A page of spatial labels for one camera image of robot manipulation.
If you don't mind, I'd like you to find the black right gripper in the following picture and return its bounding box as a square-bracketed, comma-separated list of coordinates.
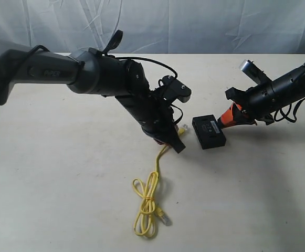
[217, 82, 274, 129]

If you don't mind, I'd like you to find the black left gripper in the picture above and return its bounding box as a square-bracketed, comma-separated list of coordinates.
[141, 89, 185, 153]

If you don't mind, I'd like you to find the small black network box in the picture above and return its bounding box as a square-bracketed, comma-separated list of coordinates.
[192, 114, 226, 150]

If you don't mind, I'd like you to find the yellow ethernet cable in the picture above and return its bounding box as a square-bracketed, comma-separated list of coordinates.
[132, 124, 173, 239]

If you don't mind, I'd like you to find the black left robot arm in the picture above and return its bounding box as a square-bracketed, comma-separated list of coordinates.
[0, 30, 191, 152]

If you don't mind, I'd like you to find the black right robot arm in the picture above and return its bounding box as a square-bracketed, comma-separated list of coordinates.
[217, 60, 305, 129]

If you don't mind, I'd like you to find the white backdrop cloth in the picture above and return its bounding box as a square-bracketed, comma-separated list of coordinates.
[0, 1, 305, 54]

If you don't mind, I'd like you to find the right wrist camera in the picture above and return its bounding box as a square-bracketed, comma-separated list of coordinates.
[239, 60, 271, 85]

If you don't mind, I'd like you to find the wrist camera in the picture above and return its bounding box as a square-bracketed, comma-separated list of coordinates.
[239, 60, 271, 85]
[159, 76, 192, 103]

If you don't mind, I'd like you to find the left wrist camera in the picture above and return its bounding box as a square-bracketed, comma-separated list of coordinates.
[159, 76, 192, 103]

